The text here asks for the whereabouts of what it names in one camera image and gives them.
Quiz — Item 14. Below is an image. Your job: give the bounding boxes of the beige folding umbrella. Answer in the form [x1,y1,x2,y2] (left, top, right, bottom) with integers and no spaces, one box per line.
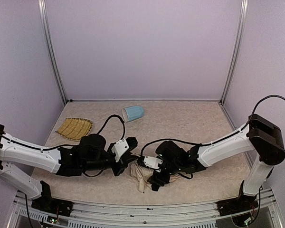
[129,161,181,193]

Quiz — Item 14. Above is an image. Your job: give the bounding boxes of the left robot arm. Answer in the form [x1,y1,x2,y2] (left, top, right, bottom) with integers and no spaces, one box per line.
[0,124,138,203]

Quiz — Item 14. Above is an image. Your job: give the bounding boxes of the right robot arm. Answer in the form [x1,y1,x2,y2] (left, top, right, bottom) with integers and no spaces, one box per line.
[142,114,285,203]

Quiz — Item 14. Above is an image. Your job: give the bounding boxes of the light blue mug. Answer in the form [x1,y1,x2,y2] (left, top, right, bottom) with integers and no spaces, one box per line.
[122,105,144,123]

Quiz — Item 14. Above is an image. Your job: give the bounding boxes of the woven bamboo tray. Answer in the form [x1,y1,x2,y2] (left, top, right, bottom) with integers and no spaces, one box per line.
[55,118,93,142]

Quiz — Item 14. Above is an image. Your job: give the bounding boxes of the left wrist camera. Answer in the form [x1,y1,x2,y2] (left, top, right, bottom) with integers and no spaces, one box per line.
[111,137,138,162]

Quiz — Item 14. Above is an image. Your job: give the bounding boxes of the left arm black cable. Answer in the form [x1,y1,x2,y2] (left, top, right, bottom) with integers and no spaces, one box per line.
[95,114,126,141]

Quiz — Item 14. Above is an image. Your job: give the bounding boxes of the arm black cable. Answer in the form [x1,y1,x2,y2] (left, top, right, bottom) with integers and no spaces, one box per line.
[251,95,285,152]
[95,114,126,141]

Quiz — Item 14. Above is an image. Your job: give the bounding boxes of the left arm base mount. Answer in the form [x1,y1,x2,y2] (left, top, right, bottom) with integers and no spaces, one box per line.
[31,196,73,217]

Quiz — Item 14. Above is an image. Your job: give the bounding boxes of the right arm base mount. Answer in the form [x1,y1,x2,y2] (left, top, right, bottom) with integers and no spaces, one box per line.
[217,195,258,216]

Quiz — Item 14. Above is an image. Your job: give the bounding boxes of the aluminium front rail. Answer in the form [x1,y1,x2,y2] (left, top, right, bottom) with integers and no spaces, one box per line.
[7,187,283,228]

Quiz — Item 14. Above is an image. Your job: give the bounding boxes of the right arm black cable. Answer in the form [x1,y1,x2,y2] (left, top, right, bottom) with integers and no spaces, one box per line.
[251,95,285,152]

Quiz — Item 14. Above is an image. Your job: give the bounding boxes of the left aluminium corner post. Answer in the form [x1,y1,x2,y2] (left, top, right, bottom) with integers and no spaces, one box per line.
[38,0,68,106]

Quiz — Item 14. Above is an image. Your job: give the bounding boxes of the aluminium corner post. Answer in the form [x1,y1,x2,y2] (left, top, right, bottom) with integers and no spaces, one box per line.
[220,0,248,105]
[38,0,68,106]

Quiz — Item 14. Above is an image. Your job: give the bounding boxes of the right aluminium corner post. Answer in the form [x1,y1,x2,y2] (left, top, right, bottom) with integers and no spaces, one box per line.
[220,0,248,105]

